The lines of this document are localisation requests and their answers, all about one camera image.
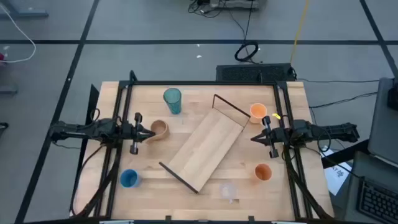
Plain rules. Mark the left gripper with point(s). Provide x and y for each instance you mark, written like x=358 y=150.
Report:
x=136 y=137

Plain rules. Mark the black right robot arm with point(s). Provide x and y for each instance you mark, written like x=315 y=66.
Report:
x=329 y=130

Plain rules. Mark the black computer case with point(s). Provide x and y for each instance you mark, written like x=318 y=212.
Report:
x=255 y=73

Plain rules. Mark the blue plastic cup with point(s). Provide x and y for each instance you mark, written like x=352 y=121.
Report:
x=129 y=179

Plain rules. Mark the white paper sheet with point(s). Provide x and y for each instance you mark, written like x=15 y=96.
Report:
x=337 y=175

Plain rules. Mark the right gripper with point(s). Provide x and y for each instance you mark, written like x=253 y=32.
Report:
x=276 y=136

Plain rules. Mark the yellow tag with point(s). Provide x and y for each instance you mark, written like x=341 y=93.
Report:
x=276 y=116

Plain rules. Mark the black aluminium table frame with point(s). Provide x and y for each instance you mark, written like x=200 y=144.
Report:
x=199 y=82

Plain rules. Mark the grey power strip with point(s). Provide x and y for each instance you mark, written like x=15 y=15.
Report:
x=233 y=4

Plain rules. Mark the tan wooden bowl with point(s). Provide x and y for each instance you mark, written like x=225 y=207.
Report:
x=160 y=130

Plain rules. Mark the black keyboard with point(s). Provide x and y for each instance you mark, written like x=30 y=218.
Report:
x=377 y=199

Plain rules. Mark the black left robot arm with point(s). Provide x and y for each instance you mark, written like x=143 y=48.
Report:
x=93 y=128

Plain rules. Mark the clear footed glass cup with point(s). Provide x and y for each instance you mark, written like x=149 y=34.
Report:
x=228 y=191

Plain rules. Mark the teal faceted plastic tumbler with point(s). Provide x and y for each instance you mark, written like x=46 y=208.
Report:
x=173 y=101

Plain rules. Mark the wooden shelf black metal legs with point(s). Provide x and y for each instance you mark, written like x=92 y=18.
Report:
x=205 y=146

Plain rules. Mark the light orange mug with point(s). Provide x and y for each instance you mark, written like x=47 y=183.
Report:
x=258 y=112

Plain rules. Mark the grey desk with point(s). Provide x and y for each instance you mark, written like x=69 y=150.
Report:
x=353 y=199

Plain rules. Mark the black desk device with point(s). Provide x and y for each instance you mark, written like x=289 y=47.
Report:
x=393 y=96

